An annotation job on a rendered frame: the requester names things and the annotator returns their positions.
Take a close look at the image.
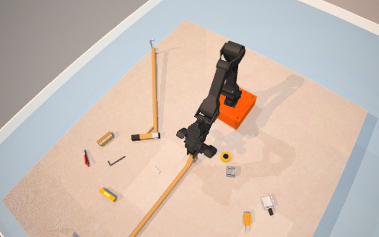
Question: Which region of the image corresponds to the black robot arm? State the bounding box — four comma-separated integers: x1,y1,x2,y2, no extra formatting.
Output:
185,40,245,152

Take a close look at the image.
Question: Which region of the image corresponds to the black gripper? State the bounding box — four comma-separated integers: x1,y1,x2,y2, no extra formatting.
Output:
176,127,217,159

